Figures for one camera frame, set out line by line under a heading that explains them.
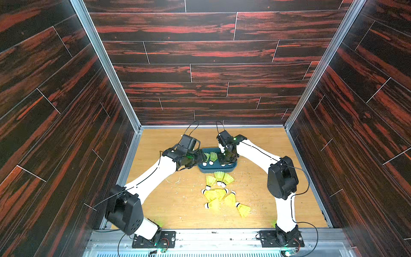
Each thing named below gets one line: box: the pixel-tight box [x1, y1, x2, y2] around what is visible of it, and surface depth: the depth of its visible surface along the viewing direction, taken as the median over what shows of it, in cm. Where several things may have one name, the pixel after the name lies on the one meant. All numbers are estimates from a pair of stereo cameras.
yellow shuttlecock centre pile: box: [201, 188, 219, 202], surface depth 88 cm
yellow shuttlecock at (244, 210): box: [235, 201, 251, 218], surface depth 83 cm
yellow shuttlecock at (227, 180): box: [221, 172, 235, 188], surface depth 92 cm
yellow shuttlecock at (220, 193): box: [214, 187, 230, 200], surface depth 88 cm
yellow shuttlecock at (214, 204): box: [203, 198, 220, 211], surface depth 84 cm
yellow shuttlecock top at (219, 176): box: [214, 171, 226, 187], surface depth 93 cm
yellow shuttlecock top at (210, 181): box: [205, 175, 217, 191], surface depth 91 cm
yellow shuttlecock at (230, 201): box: [224, 190, 237, 208], surface depth 86 cm
